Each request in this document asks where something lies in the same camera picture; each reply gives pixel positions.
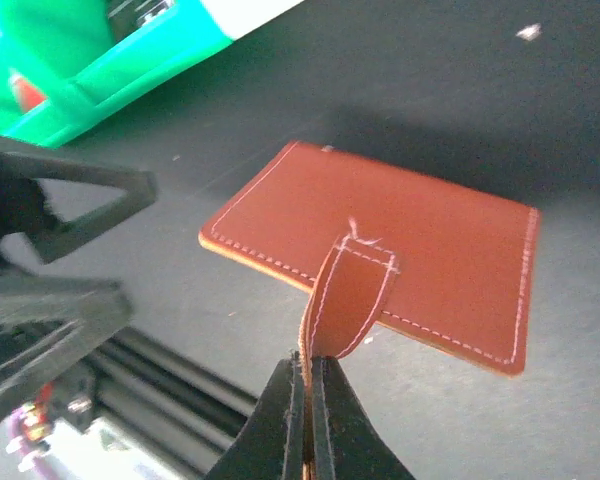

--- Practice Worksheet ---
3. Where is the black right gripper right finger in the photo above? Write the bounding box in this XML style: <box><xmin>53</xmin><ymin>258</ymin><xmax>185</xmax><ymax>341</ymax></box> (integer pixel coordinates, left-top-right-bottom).
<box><xmin>310</xmin><ymin>357</ymin><xmax>414</xmax><ymax>480</ymax></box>

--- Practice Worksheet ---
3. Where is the brown leather card holder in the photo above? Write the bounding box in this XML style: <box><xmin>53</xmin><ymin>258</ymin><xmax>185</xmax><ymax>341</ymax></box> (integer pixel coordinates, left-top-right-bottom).
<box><xmin>198</xmin><ymin>140</ymin><xmax>542</xmax><ymax>480</ymax></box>

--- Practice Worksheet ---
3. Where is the red white card stack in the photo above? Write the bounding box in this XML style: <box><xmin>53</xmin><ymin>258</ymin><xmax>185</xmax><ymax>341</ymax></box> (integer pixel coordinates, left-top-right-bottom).
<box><xmin>8</xmin><ymin>69</ymin><xmax>47</xmax><ymax>113</ymax></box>

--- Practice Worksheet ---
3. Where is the black aluminium frame rail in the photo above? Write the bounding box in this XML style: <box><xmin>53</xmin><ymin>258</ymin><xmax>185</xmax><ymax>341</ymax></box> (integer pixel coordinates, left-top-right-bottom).
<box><xmin>85</xmin><ymin>327</ymin><xmax>257</xmax><ymax>479</ymax></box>

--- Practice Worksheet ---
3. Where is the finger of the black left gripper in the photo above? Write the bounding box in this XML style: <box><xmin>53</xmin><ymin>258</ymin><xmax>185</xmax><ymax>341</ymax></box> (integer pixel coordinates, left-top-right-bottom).
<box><xmin>0</xmin><ymin>136</ymin><xmax>157</xmax><ymax>273</ymax></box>
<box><xmin>0</xmin><ymin>275</ymin><xmax>133</xmax><ymax>422</ymax></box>

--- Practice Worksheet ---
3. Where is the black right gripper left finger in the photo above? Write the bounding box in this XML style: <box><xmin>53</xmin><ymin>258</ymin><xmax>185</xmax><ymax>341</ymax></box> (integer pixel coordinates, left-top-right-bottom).
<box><xmin>206</xmin><ymin>353</ymin><xmax>305</xmax><ymax>480</ymax></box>

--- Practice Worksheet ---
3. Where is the green bin with red cards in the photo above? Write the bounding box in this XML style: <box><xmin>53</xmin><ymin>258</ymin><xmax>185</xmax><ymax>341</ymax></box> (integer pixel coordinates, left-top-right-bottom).
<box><xmin>0</xmin><ymin>0</ymin><xmax>296</xmax><ymax>147</ymax></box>

